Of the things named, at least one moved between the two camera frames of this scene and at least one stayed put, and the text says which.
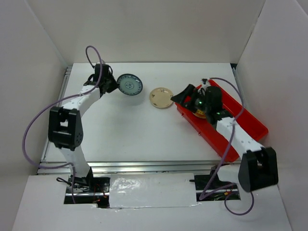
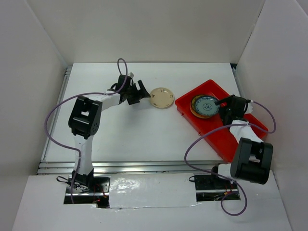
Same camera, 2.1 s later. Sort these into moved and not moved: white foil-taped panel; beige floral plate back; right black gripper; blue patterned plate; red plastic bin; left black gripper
Moved: blue patterned plate; right black gripper; left black gripper
Not moved: white foil-taped panel; beige floral plate back; red plastic bin
